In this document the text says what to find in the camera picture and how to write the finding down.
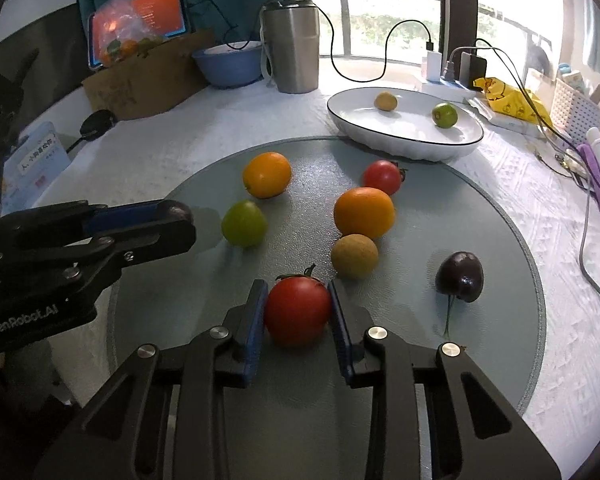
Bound black tablet cable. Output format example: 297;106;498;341
182;0;436;83

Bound small red tomato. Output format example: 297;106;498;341
362;159;408;196

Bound green jujube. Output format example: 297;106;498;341
221;199;269;248
431;102;459;129

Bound black charger cable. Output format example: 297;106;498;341
450;40;588;153

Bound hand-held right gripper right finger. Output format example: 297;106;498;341
327;277;563;480

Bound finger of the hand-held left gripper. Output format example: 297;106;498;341
0;221;197;307
0;199;173;261

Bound large red tomato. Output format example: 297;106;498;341
263;263;333;348

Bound tablet with orange screen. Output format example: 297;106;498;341
87;0;193;70

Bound cardboard box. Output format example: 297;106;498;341
81;29;216;122

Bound white power strip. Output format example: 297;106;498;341
420;72;481;103

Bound yellow plastic bag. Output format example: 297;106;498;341
472;76;553;128

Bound stainless steel tumbler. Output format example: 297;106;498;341
259;0;321;95

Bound dark window post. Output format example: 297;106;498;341
439;0;477;76

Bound blue plastic bowl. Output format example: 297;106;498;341
192;40;263;88

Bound white tissue packet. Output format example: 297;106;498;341
467;97;551;136

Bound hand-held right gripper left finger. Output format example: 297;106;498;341
32;279;270;480

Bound orange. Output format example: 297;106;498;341
333;186;396;240
242;151;293;200

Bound grey cable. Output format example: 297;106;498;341
577;185;600;323

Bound balcony railing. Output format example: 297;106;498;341
290;0;551;61

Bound clear plastic bag of oranges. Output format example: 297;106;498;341
97;0;156;66

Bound purple cloth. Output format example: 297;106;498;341
575;142;600;221

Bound white charger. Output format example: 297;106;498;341
422;42;443;83

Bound round glass mat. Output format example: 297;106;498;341
107;136;547;480

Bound blue paper packet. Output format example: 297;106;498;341
2;121;72;211

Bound black charger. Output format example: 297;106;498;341
455;51;488;92

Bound white oval plate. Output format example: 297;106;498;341
326;87;485;162

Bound white plastic basket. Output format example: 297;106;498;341
550;77;600;148

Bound black round device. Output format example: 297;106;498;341
67;109;117;153

